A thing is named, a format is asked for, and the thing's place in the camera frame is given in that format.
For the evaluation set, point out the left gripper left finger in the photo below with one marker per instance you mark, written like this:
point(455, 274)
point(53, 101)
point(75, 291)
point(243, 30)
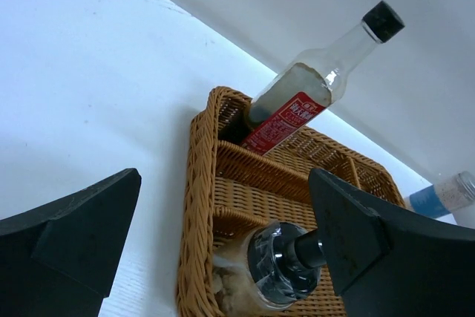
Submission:
point(61, 258)

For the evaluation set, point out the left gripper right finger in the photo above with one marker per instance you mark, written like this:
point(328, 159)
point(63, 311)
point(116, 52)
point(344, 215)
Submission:
point(385, 260)

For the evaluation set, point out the small black-cap spice jar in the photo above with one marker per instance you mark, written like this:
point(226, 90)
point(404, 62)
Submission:
point(267, 270)

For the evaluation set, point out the tall glass red-label bottle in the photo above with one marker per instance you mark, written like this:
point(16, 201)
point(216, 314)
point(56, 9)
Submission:
point(313, 81)

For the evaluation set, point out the blue-label silver-lid shaker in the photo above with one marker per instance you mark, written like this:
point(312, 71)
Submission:
point(444, 197)

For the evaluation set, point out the woven wicker divided basket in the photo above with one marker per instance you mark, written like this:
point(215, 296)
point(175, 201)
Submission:
point(231, 191)

